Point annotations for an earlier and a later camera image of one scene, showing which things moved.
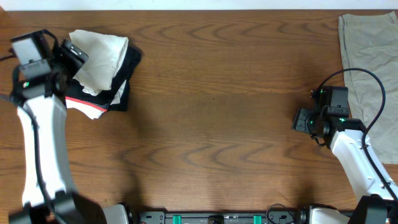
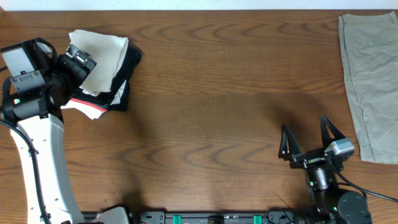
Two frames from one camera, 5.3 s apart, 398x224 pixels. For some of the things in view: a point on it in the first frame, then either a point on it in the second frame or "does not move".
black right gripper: (300, 119) → (313, 158)
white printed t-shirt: (106, 53) does not move
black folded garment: (116, 98) does not move
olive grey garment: (369, 42) does not move
